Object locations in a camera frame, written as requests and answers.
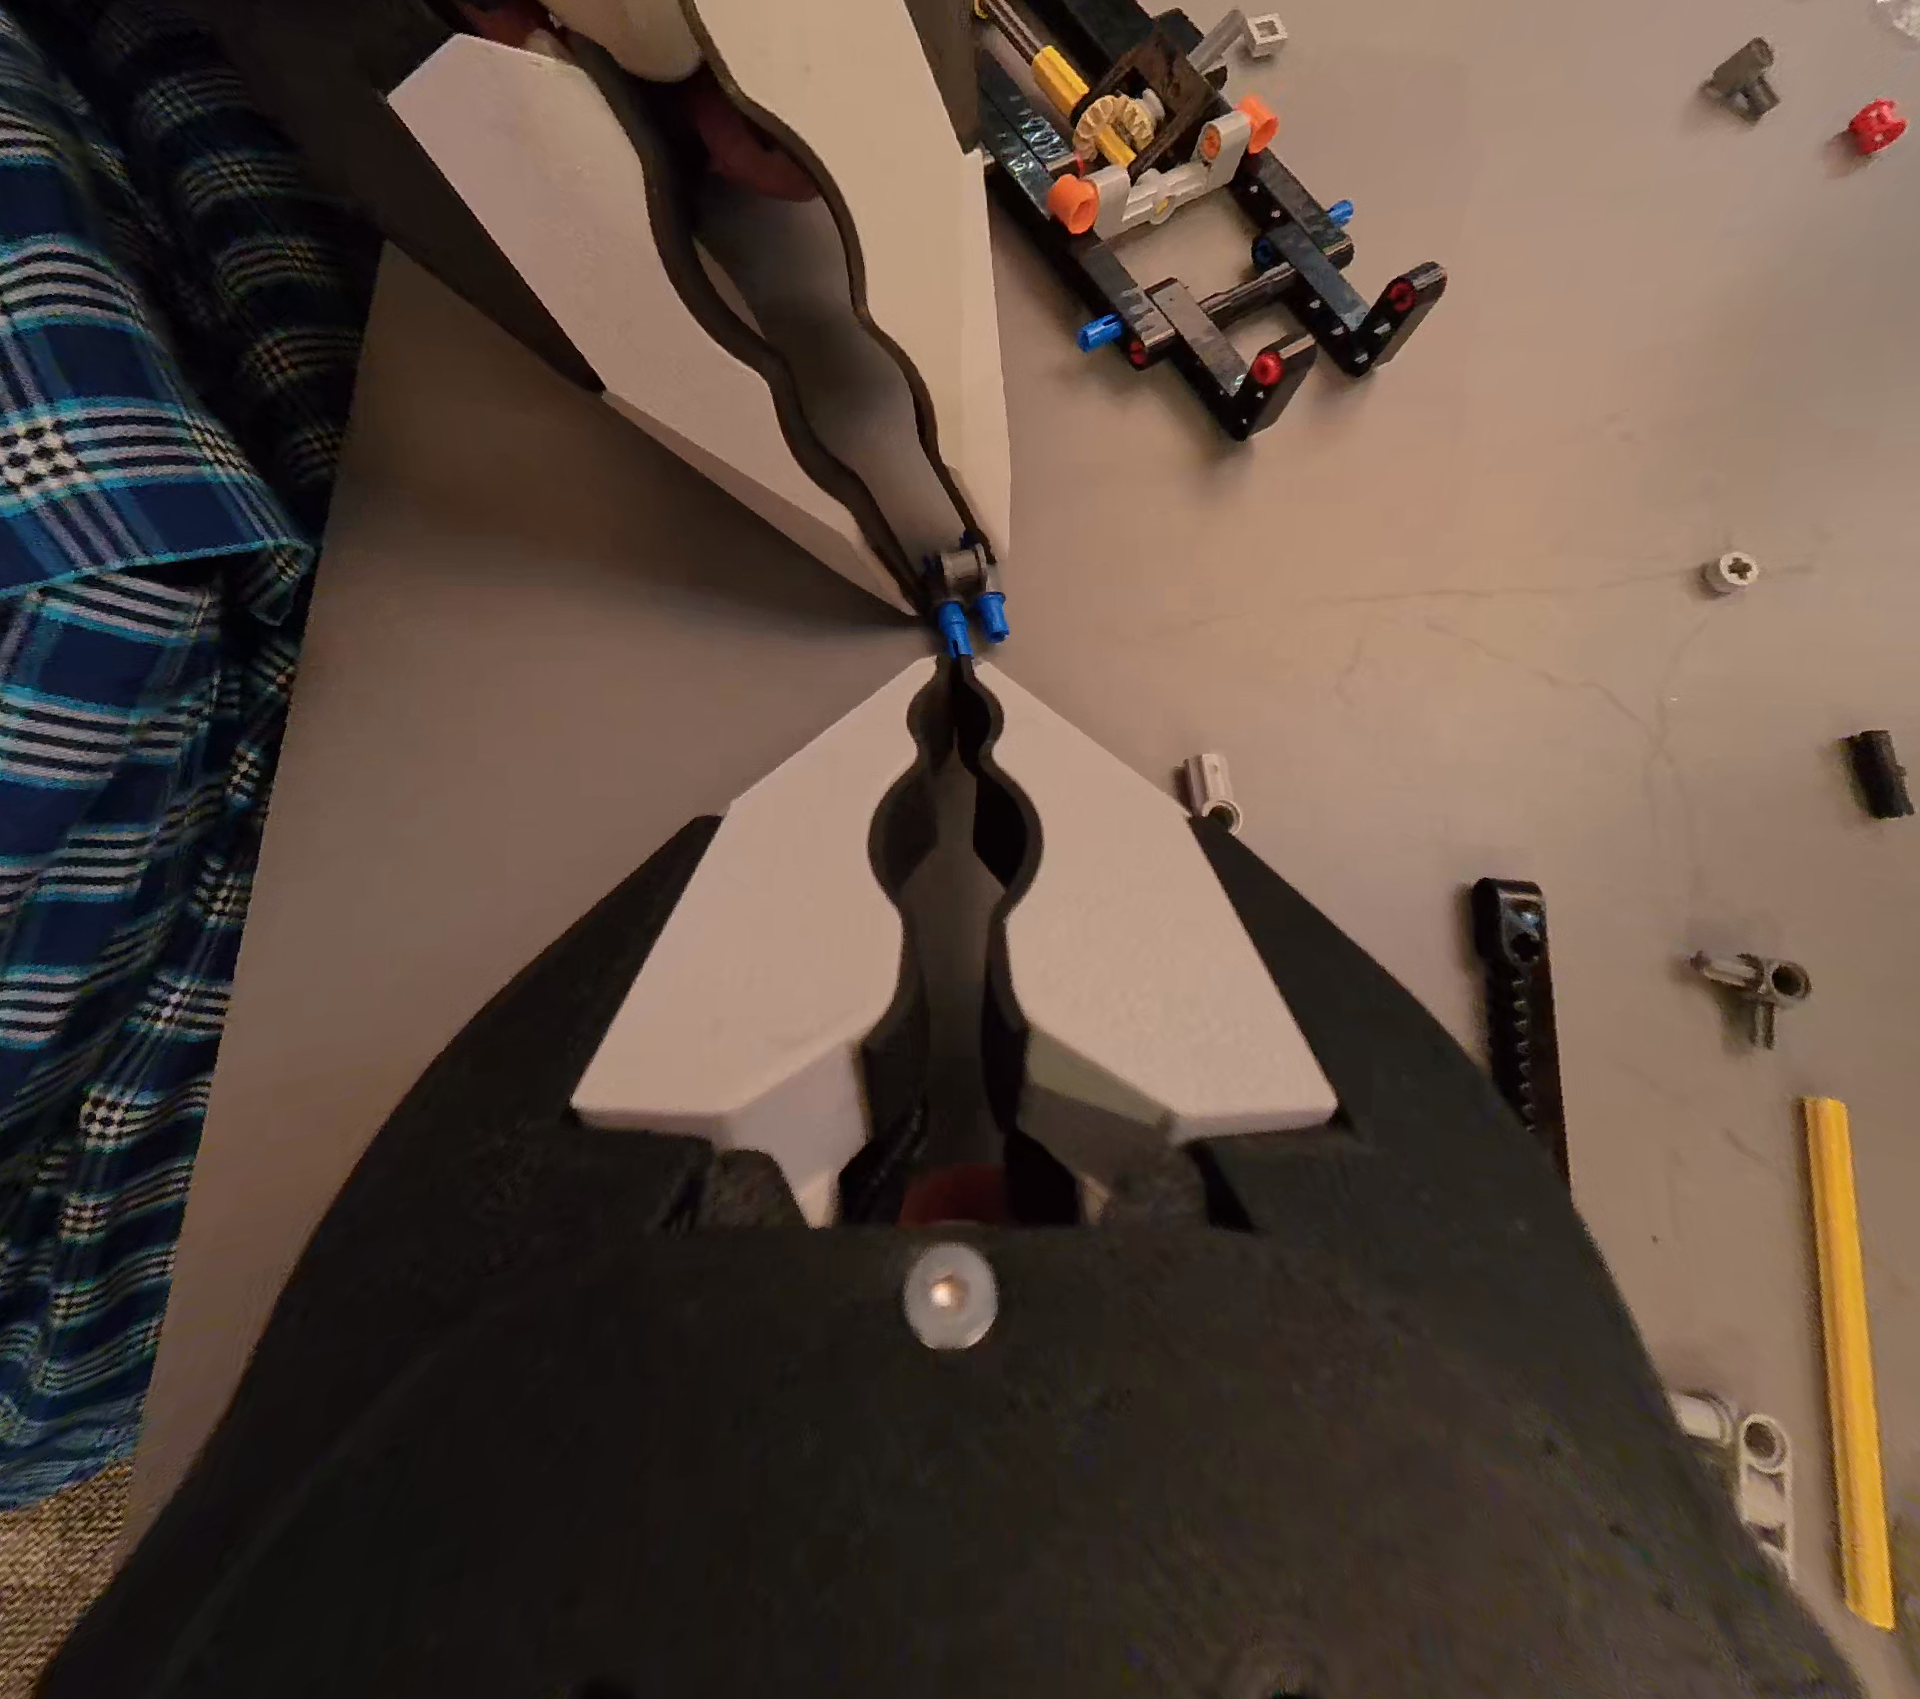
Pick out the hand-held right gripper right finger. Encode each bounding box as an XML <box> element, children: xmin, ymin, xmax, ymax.
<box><xmin>956</xmin><ymin>661</ymin><xmax>1340</xmax><ymax>1225</ymax></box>

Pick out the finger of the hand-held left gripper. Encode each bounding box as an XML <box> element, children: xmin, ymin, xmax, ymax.
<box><xmin>385</xmin><ymin>31</ymin><xmax>922</xmax><ymax>616</ymax></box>
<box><xmin>665</xmin><ymin>0</ymin><xmax>1016</xmax><ymax>569</ymax></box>

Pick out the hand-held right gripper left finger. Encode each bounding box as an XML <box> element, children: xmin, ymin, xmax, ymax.
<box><xmin>570</xmin><ymin>658</ymin><xmax>962</xmax><ymax>1225</ymax></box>

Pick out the person's left forearm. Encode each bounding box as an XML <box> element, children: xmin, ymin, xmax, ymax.
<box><xmin>0</xmin><ymin>0</ymin><xmax>385</xmax><ymax>605</ymax></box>

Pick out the black lego gear rack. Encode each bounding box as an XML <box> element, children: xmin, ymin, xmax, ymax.
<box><xmin>1467</xmin><ymin>876</ymin><xmax>1572</xmax><ymax>1138</ymax></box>

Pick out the black lego chassis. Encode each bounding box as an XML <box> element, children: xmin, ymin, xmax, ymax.
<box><xmin>959</xmin><ymin>0</ymin><xmax>1451</xmax><ymax>443</ymax></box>

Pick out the dark grey lego connector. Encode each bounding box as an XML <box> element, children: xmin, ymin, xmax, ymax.
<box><xmin>1692</xmin><ymin>947</ymin><xmax>1813</xmax><ymax>1050</ymax></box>

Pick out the black lego pin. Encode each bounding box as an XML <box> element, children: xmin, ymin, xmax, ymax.
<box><xmin>1842</xmin><ymin>727</ymin><xmax>1918</xmax><ymax>821</ymax></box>

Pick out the yellow lego axle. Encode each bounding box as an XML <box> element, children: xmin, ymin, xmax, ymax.
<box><xmin>1800</xmin><ymin>1094</ymin><xmax>1902</xmax><ymax>1631</ymax></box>

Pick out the dark grey lego piece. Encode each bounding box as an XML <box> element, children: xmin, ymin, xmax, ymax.
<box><xmin>1702</xmin><ymin>37</ymin><xmax>1783</xmax><ymax>121</ymax></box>

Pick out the person's left hand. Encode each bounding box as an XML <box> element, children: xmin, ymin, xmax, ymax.
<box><xmin>687</xmin><ymin>79</ymin><xmax>823</xmax><ymax>199</ymax></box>

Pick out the person's plaid shirt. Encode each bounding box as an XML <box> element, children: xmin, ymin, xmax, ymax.
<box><xmin>0</xmin><ymin>544</ymin><xmax>323</xmax><ymax>1513</ymax></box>

